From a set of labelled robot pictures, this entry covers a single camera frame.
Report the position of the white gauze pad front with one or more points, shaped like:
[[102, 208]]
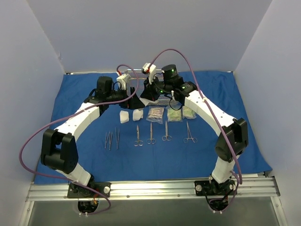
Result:
[[147, 102]]

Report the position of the cream gauze pack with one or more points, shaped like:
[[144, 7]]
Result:
[[188, 113]]

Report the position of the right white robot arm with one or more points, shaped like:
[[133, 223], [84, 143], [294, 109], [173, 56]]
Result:
[[232, 133]]

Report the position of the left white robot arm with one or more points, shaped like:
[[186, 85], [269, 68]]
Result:
[[59, 150]]

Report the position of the aluminium front rail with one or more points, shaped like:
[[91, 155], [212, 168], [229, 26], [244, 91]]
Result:
[[154, 190]]

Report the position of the straight steel scissors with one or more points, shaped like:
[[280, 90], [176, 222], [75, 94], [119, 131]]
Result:
[[151, 140]]

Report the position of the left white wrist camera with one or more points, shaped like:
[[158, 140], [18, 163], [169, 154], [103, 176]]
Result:
[[122, 80]]

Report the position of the steel tweezers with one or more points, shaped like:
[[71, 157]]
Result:
[[110, 139], [117, 135], [106, 139]]

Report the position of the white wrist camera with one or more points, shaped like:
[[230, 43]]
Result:
[[150, 71], [122, 80]]

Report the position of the green paper packet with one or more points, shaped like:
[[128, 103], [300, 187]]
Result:
[[174, 115]]

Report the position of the white gauze roll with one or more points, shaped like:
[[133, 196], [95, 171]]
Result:
[[124, 117], [137, 114]]

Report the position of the steel hemostat clamp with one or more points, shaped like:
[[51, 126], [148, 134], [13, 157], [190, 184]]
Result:
[[189, 135]]

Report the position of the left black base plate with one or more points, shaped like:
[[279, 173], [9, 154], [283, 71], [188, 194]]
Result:
[[76, 191]]

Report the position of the blue surgical drape cloth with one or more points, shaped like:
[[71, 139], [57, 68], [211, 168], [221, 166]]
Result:
[[165, 159]]

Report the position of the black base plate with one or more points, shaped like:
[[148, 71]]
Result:
[[76, 191], [212, 188]]

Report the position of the steel mesh instrument tray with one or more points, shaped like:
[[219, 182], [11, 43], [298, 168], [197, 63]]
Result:
[[162, 100]]

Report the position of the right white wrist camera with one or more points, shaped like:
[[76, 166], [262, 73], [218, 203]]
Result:
[[150, 71]]

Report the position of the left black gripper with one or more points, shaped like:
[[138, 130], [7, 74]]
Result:
[[130, 100]]

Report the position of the peach gauze pack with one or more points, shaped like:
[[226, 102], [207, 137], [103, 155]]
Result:
[[155, 114]]

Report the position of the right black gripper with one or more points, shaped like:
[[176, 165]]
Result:
[[151, 92]]

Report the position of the steel surgical scissors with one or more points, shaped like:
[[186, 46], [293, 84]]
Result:
[[166, 137]]

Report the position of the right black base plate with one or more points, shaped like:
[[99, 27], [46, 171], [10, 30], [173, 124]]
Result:
[[212, 188]]

